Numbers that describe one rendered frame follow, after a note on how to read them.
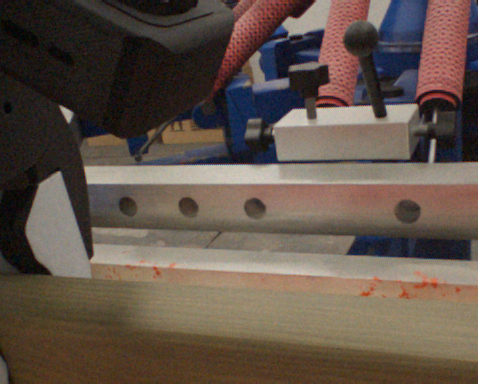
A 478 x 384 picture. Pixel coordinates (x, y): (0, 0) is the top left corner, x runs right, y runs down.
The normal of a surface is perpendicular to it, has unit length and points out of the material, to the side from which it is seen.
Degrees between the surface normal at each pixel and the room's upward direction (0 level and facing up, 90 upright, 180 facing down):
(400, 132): 90
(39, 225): 90
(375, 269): 0
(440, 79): 38
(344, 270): 0
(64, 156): 90
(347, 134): 90
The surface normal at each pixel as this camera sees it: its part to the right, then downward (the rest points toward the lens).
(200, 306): -0.15, -0.89
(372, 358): -0.39, 0.00
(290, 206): -0.37, 0.45
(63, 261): 0.92, 0.04
